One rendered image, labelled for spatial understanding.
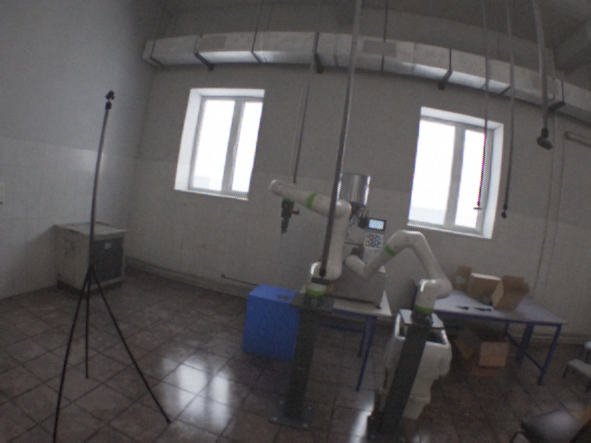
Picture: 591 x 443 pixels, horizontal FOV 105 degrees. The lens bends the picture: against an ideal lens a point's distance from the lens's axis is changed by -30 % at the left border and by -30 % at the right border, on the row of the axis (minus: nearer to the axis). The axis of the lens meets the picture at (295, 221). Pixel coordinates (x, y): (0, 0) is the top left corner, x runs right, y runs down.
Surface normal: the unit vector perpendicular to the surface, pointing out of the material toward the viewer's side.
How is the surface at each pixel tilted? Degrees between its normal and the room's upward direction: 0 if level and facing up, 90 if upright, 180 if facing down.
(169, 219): 90
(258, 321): 90
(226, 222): 90
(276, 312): 90
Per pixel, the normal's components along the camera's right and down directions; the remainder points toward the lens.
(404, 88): -0.20, 0.05
